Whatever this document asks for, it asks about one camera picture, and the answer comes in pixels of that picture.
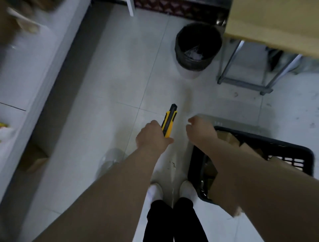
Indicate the person's left hand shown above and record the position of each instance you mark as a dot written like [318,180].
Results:
[152,137]

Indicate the person's right hand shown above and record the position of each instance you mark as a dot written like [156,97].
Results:
[203,132]

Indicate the yellow black utility knife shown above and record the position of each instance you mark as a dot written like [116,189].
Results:
[169,119]

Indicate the pile of brown cardboard boxes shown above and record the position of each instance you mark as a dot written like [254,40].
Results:
[228,138]

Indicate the black plastic crate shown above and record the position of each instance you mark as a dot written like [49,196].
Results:
[286,147]

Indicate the person's right forearm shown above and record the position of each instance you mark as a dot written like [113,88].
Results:
[269,194]

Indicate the person's left forearm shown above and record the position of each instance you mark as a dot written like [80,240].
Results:
[107,199]

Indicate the white left shoe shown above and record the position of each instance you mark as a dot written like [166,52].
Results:
[155,193]

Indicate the white shoe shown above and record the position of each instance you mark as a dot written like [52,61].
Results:
[155,193]
[187,189]

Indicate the white right shoe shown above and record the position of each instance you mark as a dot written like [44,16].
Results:
[187,189]

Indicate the black trash bin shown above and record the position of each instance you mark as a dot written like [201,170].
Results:
[197,45]

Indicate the black trousers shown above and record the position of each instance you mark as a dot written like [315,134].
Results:
[184,222]

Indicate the wooden folding table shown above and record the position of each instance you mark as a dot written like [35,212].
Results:
[274,22]

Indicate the white metal shelf rack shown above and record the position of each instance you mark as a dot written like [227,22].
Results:
[30,69]

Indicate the yellow white packet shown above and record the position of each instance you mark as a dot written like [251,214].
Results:
[3,125]

